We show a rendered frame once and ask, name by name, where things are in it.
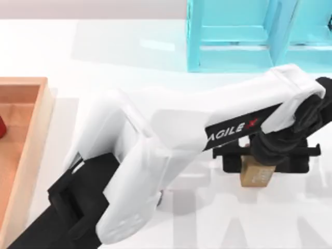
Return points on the brown book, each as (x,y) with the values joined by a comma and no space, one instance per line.
(255,176)

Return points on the light blue rack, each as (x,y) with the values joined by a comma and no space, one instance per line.
(233,33)

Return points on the salmon shallow box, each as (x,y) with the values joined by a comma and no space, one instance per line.
(28,124)

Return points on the red object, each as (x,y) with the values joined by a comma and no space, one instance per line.
(2,128)

